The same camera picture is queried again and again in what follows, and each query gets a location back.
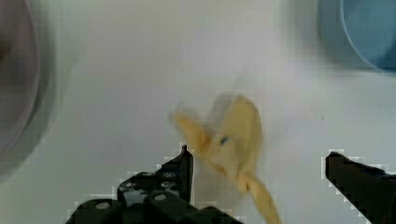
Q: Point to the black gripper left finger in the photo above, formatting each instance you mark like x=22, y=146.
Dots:
x=160, y=197

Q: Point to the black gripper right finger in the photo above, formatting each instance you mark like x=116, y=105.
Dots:
x=371, y=190

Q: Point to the yellow plush peeled banana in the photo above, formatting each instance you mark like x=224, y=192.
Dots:
x=233, y=150

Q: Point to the blue round bowl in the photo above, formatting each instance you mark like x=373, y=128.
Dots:
x=359, y=33

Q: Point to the grey round plate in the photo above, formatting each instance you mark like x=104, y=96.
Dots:
x=20, y=70

